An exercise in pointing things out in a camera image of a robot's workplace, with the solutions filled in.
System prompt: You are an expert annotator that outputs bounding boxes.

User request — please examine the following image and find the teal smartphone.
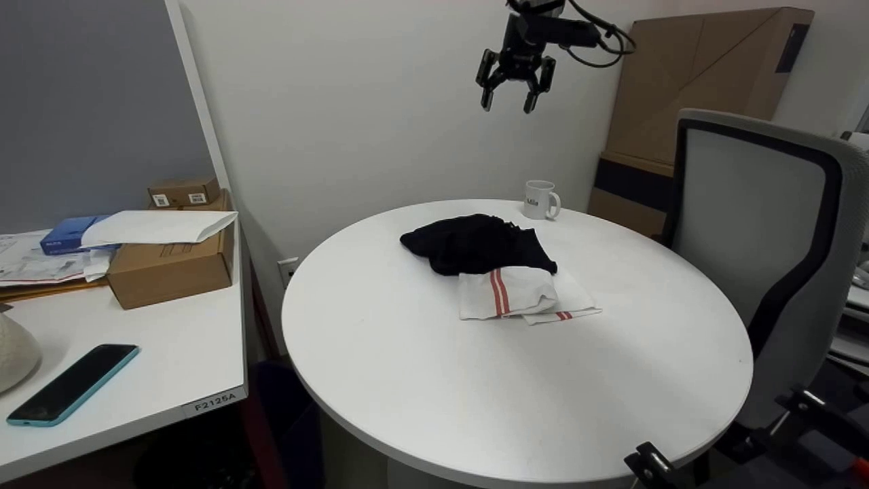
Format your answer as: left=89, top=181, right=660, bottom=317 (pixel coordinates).
left=6, top=341, right=144, bottom=430

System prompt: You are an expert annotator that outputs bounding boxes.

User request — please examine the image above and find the stack of printed papers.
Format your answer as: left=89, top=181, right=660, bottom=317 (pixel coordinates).
left=0, top=229, right=117, bottom=290

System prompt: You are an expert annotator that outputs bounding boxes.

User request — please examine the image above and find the white mug with round body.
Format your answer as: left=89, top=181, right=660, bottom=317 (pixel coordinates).
left=0, top=309, right=45, bottom=400

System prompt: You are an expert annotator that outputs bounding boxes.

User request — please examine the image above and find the grey office chair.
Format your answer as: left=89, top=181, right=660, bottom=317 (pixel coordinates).
left=662, top=106, right=869, bottom=436

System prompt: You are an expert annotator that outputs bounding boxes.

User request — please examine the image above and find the white paper sheet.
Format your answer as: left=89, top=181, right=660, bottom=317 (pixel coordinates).
left=79, top=208, right=238, bottom=253

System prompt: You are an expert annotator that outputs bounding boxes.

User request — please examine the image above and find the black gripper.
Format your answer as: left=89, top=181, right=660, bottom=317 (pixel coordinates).
left=476, top=14, right=559, bottom=117

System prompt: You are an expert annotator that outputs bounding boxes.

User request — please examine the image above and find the tall cardboard with black band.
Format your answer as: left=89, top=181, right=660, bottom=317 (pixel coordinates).
left=586, top=6, right=818, bottom=241

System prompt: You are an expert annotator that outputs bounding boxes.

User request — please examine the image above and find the grey partition with white frame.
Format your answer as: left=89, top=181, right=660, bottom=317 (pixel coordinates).
left=0, top=0, right=238, bottom=234

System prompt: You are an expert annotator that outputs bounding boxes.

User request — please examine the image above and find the black cloth garment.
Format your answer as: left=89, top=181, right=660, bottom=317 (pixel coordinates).
left=396, top=212, right=559, bottom=280

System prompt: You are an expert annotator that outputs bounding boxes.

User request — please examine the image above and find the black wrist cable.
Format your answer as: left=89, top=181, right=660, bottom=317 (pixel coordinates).
left=565, top=0, right=641, bottom=71

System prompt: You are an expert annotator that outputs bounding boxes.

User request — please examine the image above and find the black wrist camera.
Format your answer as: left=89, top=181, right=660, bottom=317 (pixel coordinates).
left=540, top=19, right=606, bottom=48

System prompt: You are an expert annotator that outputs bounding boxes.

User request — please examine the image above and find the clear glass cup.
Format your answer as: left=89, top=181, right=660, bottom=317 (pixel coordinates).
left=521, top=176, right=565, bottom=223

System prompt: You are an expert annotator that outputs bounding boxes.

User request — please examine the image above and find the large flat cardboard box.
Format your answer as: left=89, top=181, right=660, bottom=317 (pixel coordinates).
left=105, top=223, right=238, bottom=311

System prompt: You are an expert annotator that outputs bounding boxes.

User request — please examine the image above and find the small cardboard box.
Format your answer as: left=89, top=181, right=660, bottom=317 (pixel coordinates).
left=185, top=191, right=235, bottom=214
left=147, top=173, right=225, bottom=212

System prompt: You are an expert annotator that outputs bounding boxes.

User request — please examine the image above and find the white office desk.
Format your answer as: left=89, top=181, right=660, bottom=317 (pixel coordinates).
left=0, top=212, right=253, bottom=485

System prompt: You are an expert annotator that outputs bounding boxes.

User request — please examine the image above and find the white towel with red stripes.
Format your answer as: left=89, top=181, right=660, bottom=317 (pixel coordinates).
left=455, top=267, right=603, bottom=326

